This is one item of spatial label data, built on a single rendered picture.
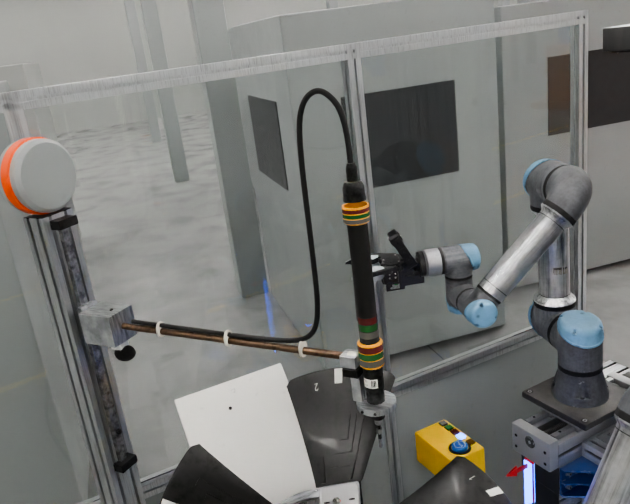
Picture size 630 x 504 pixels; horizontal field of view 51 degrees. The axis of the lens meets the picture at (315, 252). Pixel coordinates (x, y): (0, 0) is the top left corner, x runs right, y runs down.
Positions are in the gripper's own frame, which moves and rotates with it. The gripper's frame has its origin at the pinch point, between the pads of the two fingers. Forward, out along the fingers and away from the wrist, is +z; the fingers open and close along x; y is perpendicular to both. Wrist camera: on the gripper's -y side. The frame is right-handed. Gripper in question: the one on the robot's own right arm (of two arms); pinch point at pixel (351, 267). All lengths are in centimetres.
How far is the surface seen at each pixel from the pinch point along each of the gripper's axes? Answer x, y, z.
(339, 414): -55, 4, 12
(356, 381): -66, -12, 9
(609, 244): 284, 162, -243
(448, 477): -58, 22, -9
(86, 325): -33, -13, 62
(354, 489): -67, 11, 12
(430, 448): -33, 37, -12
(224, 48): 371, -12, 35
